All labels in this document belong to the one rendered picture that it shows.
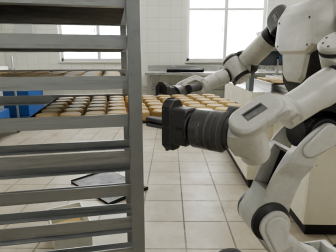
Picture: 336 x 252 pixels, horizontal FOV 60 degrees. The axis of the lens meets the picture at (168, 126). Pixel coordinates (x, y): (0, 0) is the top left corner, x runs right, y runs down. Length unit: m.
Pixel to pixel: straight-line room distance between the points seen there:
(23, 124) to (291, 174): 0.84
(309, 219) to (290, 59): 1.26
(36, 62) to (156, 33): 2.25
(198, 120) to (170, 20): 4.89
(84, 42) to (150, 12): 4.82
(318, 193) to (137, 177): 1.49
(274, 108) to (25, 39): 0.53
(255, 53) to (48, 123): 0.91
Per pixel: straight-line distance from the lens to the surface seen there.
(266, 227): 1.08
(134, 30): 0.66
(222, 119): 0.60
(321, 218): 2.13
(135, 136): 0.68
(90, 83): 0.69
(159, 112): 0.74
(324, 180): 2.02
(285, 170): 1.06
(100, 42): 0.69
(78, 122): 0.70
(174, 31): 5.44
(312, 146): 1.06
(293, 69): 1.06
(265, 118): 0.56
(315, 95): 0.63
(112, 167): 1.18
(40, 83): 0.70
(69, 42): 0.69
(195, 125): 0.61
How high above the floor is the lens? 1.11
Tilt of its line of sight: 13 degrees down
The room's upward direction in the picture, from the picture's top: straight up
